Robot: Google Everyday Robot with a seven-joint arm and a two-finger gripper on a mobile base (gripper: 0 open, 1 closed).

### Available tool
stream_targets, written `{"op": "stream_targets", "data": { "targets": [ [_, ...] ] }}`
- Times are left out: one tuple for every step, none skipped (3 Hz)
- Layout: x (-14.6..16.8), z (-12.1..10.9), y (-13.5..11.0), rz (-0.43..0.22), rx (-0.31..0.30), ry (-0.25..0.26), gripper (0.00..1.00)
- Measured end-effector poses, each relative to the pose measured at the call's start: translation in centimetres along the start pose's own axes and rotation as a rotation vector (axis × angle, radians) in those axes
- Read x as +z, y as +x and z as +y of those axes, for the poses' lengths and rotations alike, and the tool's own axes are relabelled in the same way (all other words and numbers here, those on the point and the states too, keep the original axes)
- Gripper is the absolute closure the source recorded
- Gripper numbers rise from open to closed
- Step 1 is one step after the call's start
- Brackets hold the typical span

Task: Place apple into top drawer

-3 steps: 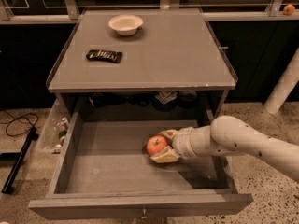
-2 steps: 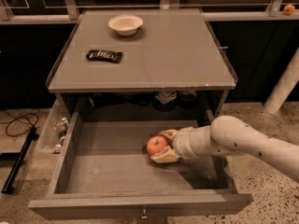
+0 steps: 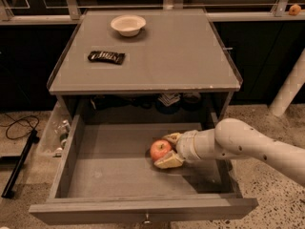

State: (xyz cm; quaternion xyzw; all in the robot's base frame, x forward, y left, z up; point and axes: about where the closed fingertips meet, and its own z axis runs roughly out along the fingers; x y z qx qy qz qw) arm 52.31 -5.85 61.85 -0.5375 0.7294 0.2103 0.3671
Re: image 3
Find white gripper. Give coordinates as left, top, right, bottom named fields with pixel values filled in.
left=154, top=131, right=200, bottom=169

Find red apple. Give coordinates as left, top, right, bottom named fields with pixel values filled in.
left=150, top=139, right=172, bottom=161

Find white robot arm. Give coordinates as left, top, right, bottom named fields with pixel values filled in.
left=154, top=118, right=305, bottom=186

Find dark items behind drawer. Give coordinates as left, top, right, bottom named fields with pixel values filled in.
left=90, top=93, right=203, bottom=115

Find open grey top drawer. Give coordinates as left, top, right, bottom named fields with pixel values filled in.
left=30, top=114, right=257, bottom=224

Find metal drawer knob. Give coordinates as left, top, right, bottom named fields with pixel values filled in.
left=143, top=213, right=152, bottom=224

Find grey cabinet with top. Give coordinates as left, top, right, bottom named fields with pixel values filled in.
left=47, top=9, right=244, bottom=126

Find clear plastic bin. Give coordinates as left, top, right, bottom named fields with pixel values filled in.
left=37, top=103, right=71, bottom=157

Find black candy bar wrapper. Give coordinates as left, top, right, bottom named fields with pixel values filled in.
left=88, top=51, right=125, bottom=65

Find white paper bowl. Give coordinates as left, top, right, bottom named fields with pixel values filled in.
left=111, top=15, right=146, bottom=37

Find metal railing ledge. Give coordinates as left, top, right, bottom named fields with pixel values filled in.
left=0, top=0, right=305, bottom=25

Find black floor stand bar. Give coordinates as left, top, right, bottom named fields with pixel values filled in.
left=1, top=130, right=39, bottom=198

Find white table leg post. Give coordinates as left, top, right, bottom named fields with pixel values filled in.
left=269, top=49, right=305, bottom=116

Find black cable on floor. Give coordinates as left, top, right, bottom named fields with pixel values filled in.
left=0, top=112, right=40, bottom=141

